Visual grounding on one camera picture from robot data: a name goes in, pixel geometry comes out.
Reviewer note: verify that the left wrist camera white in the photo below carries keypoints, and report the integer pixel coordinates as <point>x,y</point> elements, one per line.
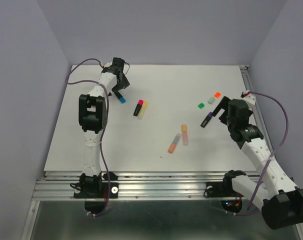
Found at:
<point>106,65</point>

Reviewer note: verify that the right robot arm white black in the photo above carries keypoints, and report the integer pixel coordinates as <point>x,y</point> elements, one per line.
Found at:
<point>275,195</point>

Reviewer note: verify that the pale yellow highlighter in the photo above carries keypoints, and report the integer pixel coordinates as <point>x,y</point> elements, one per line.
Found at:
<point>142,110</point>

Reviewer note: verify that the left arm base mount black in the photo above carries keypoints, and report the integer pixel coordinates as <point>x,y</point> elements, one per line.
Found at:
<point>96,187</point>

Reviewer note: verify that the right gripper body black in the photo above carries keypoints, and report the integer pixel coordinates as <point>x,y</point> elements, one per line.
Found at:
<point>226,119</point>

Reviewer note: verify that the orange pen cap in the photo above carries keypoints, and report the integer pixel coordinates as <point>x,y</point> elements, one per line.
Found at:
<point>217,95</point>

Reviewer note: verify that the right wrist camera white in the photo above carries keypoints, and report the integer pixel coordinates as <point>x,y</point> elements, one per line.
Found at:
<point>249,98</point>

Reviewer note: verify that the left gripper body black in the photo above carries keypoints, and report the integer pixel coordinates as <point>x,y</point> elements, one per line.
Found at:
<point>121,84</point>

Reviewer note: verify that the grey highlighter orange cap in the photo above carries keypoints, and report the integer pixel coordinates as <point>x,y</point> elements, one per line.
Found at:
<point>174,143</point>

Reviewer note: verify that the black highlighter pink cap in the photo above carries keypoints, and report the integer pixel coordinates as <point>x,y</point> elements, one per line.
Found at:
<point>138,108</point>

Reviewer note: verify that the black highlighter blue cap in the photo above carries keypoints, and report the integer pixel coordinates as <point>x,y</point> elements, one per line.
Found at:
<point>121,99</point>

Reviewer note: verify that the pastel pink highlighter orange cap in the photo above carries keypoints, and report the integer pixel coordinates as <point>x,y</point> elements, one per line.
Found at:
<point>184,133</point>

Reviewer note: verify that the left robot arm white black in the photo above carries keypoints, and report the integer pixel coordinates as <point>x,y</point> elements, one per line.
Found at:
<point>93,119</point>

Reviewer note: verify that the aluminium front rail frame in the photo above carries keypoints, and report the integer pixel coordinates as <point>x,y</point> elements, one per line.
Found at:
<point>150,206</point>

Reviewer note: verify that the black highlighter purple cap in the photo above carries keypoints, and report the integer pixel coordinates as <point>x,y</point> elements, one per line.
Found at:
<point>206,120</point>

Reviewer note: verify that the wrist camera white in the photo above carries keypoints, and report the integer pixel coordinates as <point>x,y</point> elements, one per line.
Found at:
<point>106,65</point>
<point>249,98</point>

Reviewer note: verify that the pastel green pen cap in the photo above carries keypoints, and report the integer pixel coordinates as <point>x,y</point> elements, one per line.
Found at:
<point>211,100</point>

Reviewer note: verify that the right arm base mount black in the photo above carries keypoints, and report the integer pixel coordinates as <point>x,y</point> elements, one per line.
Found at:
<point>216,189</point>

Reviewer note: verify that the aluminium right rail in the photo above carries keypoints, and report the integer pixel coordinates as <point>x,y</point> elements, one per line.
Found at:
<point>256,149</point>

